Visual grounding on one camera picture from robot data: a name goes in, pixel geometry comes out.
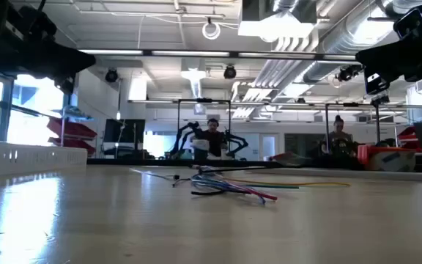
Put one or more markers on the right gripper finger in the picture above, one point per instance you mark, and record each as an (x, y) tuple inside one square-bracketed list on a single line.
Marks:
[(374, 58)]

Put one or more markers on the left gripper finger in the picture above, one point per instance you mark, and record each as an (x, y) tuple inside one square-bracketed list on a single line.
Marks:
[(77, 61)]

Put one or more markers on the black zip tie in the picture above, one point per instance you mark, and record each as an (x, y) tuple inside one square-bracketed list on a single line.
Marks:
[(176, 177)]

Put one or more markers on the black background robot arm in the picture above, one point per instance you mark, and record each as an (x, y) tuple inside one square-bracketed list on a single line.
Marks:
[(238, 141), (192, 126)]

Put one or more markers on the black ceiling spotlight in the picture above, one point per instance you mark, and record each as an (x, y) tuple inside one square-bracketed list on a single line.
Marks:
[(344, 74), (230, 72), (111, 75)]

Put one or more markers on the red storage bin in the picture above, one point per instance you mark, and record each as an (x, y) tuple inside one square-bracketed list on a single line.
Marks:
[(72, 129), (75, 144), (407, 137)]

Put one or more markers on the person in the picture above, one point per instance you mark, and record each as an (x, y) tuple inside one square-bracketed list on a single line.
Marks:
[(338, 126), (212, 141)]

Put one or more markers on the black monitor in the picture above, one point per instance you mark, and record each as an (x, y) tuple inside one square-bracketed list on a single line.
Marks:
[(123, 130)]

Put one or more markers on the orange tape dispenser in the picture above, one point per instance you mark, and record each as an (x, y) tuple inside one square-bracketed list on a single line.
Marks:
[(365, 154)]

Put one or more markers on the ceiling ventilation box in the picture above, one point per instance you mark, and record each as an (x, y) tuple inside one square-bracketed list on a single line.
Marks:
[(277, 27)]

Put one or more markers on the long ceiling light strip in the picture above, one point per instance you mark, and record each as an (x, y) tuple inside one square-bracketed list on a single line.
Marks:
[(189, 53)]

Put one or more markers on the white flat raceway cover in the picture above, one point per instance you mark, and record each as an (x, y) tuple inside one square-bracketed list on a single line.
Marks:
[(379, 175)]

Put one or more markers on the grey black work glove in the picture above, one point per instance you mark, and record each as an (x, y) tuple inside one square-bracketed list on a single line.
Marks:
[(291, 160)]

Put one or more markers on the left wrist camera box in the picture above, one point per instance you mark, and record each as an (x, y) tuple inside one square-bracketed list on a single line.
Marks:
[(65, 86)]

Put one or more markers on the black camera stand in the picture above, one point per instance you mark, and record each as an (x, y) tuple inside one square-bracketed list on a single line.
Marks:
[(378, 124)]

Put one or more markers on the black background station frame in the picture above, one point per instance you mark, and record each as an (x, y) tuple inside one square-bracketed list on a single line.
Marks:
[(203, 99)]

